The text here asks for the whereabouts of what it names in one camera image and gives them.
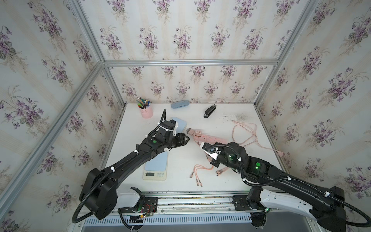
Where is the pink USB charger adapter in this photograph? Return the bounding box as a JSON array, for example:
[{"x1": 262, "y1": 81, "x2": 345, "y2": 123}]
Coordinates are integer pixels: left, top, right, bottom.
[{"x1": 186, "y1": 128, "x2": 202, "y2": 137}]

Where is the pink power strip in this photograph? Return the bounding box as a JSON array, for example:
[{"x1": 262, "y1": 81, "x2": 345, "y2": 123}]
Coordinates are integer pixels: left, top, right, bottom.
[{"x1": 192, "y1": 133, "x2": 228, "y2": 145}]

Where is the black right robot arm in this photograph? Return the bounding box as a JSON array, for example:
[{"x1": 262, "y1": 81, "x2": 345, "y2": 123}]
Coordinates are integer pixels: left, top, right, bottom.
[{"x1": 201, "y1": 142, "x2": 371, "y2": 232}]

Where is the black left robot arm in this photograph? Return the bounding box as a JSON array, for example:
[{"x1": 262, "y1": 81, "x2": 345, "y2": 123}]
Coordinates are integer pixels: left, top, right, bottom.
[{"x1": 71, "y1": 110, "x2": 190, "y2": 223}]

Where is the far blue kitchen scale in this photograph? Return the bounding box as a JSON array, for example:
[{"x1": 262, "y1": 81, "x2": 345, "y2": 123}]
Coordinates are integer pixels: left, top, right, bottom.
[{"x1": 171, "y1": 117, "x2": 187, "y2": 133}]

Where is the blue kitchen scale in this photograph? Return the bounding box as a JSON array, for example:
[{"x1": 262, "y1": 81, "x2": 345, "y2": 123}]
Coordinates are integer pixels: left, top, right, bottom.
[
  {"x1": 143, "y1": 151, "x2": 169, "y2": 181},
  {"x1": 171, "y1": 117, "x2": 187, "y2": 133}
]

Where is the near blue kitchen scale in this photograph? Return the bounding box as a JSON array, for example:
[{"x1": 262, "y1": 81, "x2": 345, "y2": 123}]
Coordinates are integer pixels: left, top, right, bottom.
[{"x1": 143, "y1": 151, "x2": 169, "y2": 181}]

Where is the blue glasses case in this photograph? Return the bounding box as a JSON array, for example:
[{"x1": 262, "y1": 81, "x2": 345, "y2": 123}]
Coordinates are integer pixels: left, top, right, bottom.
[{"x1": 171, "y1": 100, "x2": 190, "y2": 109}]

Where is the black stapler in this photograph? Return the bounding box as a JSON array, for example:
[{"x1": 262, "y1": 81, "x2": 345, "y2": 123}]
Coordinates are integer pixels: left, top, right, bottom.
[{"x1": 203, "y1": 104, "x2": 217, "y2": 119}]

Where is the pink pen holder cup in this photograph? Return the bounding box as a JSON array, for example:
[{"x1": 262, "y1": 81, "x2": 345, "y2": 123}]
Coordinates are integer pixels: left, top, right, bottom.
[{"x1": 140, "y1": 106, "x2": 153, "y2": 119}]

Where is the coloured pens bunch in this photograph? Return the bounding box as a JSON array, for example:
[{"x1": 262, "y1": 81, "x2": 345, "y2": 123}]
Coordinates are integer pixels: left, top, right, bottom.
[{"x1": 136, "y1": 97, "x2": 151, "y2": 109}]

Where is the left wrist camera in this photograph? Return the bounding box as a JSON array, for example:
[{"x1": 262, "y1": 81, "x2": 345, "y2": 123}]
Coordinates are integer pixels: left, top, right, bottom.
[{"x1": 170, "y1": 120, "x2": 179, "y2": 136}]

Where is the pink power strip cord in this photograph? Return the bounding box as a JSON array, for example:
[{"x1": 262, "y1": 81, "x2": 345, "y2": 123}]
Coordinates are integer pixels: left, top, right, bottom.
[{"x1": 231, "y1": 119, "x2": 285, "y2": 157}]

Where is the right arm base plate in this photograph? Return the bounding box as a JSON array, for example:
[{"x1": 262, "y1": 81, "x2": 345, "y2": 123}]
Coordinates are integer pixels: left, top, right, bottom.
[{"x1": 232, "y1": 187, "x2": 271, "y2": 213}]

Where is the aluminium mounting rail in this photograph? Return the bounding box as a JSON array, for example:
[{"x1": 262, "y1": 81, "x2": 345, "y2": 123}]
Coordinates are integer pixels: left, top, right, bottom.
[{"x1": 73, "y1": 191, "x2": 315, "y2": 217}]

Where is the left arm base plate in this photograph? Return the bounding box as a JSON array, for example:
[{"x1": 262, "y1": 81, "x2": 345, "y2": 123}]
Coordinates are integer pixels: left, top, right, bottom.
[{"x1": 116, "y1": 187, "x2": 158, "y2": 217}]

